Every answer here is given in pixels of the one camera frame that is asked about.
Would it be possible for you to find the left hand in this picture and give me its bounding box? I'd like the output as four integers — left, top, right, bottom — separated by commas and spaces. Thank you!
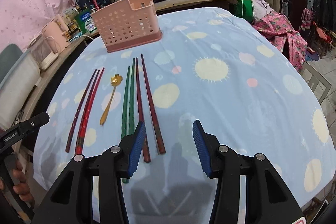
12, 160, 35, 208

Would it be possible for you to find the pink perforated utensil holder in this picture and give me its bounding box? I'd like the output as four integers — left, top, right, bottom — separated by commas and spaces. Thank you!
91, 0, 162, 53

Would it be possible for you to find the gold flower spoon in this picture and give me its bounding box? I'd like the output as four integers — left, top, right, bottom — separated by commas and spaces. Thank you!
100, 74, 122, 126

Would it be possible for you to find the bright red chopstick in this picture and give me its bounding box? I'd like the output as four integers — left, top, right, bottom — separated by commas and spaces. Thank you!
77, 68, 105, 154

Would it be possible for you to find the white plastic tub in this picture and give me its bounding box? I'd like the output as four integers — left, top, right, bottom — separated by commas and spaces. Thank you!
1, 44, 40, 131

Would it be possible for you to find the brown red chopstick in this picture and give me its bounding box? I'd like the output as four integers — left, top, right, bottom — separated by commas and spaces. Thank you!
141, 54, 166, 155

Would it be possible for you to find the dark red chopstick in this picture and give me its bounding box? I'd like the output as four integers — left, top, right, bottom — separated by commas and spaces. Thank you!
75, 70, 100, 155

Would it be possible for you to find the pink floral cloth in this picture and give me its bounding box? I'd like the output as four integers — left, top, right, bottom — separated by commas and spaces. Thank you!
252, 10, 307, 71

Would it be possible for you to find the dark maroon chopstick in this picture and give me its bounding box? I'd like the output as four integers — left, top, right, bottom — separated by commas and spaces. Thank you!
65, 69, 97, 153

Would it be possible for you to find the green white package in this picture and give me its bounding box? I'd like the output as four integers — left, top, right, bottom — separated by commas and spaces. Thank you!
75, 9, 96, 34

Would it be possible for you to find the pink electric kettle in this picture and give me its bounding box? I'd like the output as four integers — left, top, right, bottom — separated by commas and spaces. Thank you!
42, 14, 71, 53

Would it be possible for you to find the white small appliance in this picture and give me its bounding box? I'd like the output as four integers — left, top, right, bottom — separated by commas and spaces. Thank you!
28, 34, 59, 71

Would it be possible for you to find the light blue patterned tablecloth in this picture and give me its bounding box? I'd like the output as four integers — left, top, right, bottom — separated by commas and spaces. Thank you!
33, 7, 335, 223

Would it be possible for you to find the green chopstick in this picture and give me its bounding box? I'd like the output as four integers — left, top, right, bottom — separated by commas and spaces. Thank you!
120, 65, 131, 184
128, 58, 135, 135

